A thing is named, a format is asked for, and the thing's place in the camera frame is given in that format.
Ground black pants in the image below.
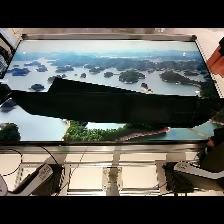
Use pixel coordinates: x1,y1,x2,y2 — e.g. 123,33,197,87
10,76,224,130

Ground black cable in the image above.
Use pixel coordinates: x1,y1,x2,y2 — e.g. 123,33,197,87
33,144,62,168
0,148,24,177

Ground orange-brown garment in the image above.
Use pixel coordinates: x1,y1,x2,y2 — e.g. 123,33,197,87
206,44,224,78

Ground silver frame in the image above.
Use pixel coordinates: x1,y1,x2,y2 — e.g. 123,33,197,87
0,32,224,197

